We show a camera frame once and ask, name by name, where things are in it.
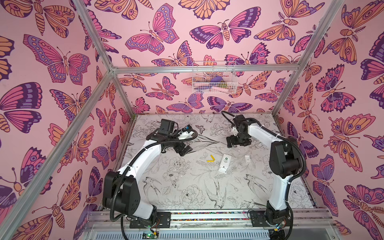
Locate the left black corrugated cable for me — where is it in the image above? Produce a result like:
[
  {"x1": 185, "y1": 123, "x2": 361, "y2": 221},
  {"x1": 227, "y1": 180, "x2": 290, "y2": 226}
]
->
[{"x1": 109, "y1": 127, "x2": 199, "y2": 223}]

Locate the black corrugated cable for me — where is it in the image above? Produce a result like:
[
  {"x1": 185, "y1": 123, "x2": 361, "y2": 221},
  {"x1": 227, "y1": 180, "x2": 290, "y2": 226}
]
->
[
  {"x1": 109, "y1": 127, "x2": 199, "y2": 223},
  {"x1": 221, "y1": 110, "x2": 307, "y2": 211}
]

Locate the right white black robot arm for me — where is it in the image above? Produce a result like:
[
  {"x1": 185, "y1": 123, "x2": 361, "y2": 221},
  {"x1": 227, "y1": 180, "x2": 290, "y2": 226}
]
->
[{"x1": 222, "y1": 112, "x2": 306, "y2": 225}]

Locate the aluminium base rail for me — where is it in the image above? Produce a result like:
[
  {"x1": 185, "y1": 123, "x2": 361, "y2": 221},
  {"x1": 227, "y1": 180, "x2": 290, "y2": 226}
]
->
[{"x1": 82, "y1": 209, "x2": 342, "y2": 240}]

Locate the white remote control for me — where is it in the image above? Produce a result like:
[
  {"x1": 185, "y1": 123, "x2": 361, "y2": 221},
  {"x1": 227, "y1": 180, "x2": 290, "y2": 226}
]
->
[{"x1": 218, "y1": 154, "x2": 232, "y2": 174}]

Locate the white battery cover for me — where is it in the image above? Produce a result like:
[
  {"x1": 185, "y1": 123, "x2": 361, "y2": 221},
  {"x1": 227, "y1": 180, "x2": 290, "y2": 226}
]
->
[{"x1": 245, "y1": 155, "x2": 252, "y2": 163}]

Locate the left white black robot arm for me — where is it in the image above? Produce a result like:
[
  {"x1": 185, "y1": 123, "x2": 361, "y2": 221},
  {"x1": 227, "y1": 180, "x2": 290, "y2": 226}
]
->
[{"x1": 102, "y1": 119, "x2": 199, "y2": 226}]

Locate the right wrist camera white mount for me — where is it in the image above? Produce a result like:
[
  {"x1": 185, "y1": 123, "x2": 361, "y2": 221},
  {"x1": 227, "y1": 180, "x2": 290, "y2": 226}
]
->
[{"x1": 232, "y1": 127, "x2": 238, "y2": 136}]

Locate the right black corrugated cable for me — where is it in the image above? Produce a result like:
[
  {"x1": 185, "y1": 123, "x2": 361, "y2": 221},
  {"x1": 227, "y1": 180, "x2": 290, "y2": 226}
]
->
[{"x1": 221, "y1": 110, "x2": 307, "y2": 211}]

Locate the purple item in basket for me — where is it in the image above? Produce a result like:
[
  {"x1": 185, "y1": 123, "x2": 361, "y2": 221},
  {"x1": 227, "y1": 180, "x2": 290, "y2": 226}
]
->
[{"x1": 210, "y1": 76, "x2": 225, "y2": 85}]

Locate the white wire basket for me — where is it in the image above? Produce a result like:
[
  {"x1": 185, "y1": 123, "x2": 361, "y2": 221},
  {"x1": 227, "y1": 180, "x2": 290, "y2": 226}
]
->
[{"x1": 191, "y1": 61, "x2": 238, "y2": 95}]

